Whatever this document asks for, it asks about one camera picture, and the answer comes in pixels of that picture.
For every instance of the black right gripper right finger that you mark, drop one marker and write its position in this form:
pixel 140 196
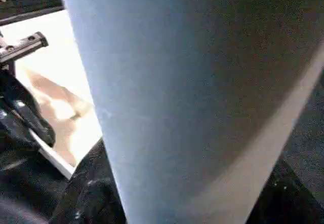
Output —
pixel 288 198

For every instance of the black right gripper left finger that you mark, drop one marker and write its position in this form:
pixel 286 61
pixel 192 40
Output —
pixel 88 188

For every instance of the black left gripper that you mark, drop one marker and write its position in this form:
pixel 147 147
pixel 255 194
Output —
pixel 17 57

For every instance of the white plastic table top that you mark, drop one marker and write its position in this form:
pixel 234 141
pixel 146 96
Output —
pixel 55 82

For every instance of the white plastic table leg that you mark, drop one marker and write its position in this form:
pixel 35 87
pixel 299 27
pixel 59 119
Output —
pixel 202 92

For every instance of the black mat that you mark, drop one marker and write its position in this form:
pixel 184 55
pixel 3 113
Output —
pixel 25 183

